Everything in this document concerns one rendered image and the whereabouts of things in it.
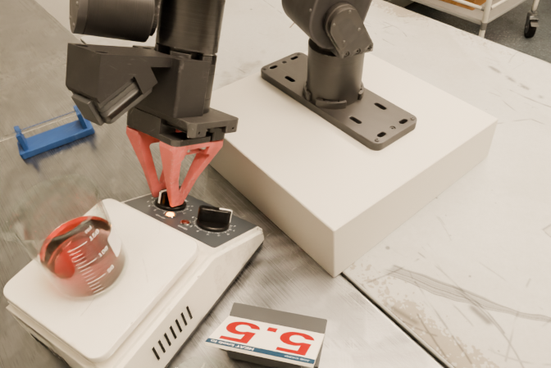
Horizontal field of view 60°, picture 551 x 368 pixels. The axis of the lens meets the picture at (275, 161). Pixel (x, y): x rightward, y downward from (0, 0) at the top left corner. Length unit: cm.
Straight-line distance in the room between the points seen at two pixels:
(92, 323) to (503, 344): 34
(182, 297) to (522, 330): 29
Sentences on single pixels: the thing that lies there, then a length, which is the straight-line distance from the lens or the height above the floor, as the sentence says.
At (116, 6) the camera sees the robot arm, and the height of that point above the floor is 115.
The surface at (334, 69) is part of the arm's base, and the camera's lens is 52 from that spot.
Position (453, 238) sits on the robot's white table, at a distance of 53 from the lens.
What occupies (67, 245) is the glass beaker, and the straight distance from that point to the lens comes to 36.
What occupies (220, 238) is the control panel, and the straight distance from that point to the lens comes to 46.
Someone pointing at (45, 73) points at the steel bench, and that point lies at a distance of 91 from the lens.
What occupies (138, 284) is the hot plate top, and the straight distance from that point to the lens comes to 41.
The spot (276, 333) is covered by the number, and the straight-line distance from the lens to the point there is 44.
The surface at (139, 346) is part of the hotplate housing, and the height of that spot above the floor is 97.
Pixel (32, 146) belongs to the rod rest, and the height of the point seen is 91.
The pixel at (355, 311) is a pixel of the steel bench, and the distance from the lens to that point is 47.
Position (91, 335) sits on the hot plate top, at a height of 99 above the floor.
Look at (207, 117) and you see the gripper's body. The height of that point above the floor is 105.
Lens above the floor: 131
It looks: 43 degrees down
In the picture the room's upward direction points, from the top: 7 degrees counter-clockwise
